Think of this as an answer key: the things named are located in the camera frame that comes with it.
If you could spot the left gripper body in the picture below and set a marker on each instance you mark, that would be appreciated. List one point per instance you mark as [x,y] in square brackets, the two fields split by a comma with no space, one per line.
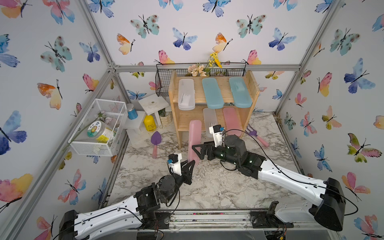
[179,180]

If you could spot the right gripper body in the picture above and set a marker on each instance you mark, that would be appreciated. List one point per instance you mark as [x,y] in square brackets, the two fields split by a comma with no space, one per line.
[220,153]

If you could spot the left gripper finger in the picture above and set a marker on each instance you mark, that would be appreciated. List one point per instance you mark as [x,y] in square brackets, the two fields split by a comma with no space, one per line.
[186,169]
[189,172]

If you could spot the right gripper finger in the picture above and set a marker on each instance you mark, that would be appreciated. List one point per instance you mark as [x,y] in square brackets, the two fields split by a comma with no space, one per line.
[197,150]
[207,154]

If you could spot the pink case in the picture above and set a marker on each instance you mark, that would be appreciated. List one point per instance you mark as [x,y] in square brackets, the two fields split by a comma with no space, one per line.
[233,123]
[195,134]

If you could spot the clear case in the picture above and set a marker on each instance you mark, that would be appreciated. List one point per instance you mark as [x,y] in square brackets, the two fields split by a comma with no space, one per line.
[210,119]

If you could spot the clear case shelf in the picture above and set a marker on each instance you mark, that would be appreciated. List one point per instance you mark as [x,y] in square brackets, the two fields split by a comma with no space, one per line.
[186,96]

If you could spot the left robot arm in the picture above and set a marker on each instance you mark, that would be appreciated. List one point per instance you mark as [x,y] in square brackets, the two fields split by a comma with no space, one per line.
[134,213]

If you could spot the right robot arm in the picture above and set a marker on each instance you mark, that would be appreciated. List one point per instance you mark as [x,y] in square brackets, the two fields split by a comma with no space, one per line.
[327,199]

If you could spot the wooden two-tier shelf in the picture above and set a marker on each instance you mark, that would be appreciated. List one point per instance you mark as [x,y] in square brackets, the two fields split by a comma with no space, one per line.
[182,118]

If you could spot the white step shelf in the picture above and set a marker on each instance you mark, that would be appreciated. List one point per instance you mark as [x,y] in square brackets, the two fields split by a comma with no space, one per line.
[135,129]

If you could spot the purple pink toy rake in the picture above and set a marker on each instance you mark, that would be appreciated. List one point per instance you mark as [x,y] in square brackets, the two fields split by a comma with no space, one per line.
[252,132]

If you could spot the purple pink toy shovel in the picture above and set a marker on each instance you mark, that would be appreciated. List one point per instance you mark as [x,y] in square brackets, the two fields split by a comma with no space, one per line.
[156,139]

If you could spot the cream potted plant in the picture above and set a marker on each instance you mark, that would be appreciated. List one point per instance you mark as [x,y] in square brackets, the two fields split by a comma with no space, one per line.
[166,116]

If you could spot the teal case middle upper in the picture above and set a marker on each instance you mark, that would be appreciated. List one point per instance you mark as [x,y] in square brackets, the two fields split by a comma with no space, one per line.
[213,93]

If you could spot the teal case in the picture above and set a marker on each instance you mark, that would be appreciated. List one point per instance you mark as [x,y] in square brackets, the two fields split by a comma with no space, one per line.
[213,93]
[242,98]

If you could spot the yellow bottle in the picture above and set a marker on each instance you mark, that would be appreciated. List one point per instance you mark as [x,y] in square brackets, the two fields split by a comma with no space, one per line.
[150,123]

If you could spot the teal case right upper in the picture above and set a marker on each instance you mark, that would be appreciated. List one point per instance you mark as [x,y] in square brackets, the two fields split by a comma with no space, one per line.
[242,98]

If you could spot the white small stool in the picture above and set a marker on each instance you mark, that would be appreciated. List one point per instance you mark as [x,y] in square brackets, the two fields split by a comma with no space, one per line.
[152,105]

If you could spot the blue metallic can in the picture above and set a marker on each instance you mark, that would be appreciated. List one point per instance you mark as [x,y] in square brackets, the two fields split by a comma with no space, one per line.
[132,113]

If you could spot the pale pink flowers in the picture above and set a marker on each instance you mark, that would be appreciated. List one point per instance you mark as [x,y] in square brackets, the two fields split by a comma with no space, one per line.
[197,71]

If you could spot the yellow flowers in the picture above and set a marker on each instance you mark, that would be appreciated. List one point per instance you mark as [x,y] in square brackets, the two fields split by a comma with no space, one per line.
[213,62]

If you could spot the round green label jar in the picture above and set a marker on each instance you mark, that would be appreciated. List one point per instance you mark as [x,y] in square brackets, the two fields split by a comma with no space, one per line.
[95,129]

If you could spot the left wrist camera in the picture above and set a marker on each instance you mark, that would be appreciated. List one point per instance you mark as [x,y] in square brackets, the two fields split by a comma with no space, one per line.
[175,160]

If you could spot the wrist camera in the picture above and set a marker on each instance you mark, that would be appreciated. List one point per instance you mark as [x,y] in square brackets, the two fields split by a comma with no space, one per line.
[175,160]
[217,132]

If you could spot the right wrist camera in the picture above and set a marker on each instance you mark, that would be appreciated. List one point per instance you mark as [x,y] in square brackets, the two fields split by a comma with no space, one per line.
[217,132]

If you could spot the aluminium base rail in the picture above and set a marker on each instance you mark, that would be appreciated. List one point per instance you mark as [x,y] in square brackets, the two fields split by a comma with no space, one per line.
[254,224]

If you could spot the black wire basket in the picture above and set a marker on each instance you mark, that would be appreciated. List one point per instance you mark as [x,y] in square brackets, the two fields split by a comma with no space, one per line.
[164,73]

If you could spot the white wire mesh box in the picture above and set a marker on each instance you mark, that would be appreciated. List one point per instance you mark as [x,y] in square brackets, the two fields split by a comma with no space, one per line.
[114,115]

